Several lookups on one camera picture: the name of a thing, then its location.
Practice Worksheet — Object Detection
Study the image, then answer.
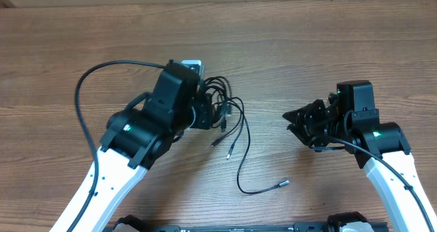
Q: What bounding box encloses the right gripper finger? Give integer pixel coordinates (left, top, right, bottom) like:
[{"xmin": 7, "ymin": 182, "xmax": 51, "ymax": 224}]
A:
[
  {"xmin": 282, "ymin": 100, "xmax": 326, "ymax": 123},
  {"xmin": 287, "ymin": 124, "xmax": 315, "ymax": 146}
]

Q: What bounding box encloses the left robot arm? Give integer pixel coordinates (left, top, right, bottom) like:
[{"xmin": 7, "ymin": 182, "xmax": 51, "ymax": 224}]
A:
[{"xmin": 52, "ymin": 60, "xmax": 217, "ymax": 231}]

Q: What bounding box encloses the black USB cable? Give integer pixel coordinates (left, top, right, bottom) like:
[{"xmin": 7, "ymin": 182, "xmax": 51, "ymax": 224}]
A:
[{"xmin": 201, "ymin": 75, "xmax": 290, "ymax": 196}]

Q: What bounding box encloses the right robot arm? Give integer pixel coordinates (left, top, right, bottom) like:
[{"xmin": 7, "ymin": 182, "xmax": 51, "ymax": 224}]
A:
[{"xmin": 283, "ymin": 80, "xmax": 436, "ymax": 231}]

